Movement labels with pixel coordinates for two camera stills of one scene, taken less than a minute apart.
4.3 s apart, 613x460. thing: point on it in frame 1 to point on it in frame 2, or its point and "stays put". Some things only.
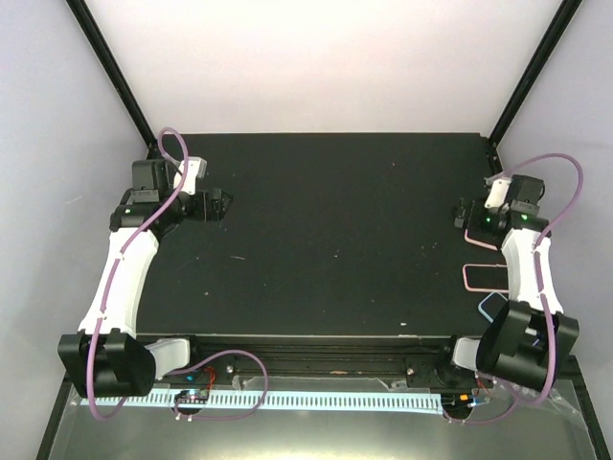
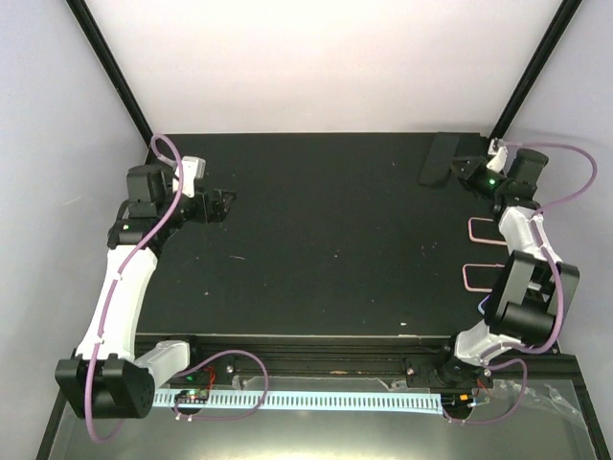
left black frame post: x=115 y=75 stays put
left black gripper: x=217 y=212 stays put
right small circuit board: x=457 y=401 stays put
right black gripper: x=461 y=213 to x=462 y=161
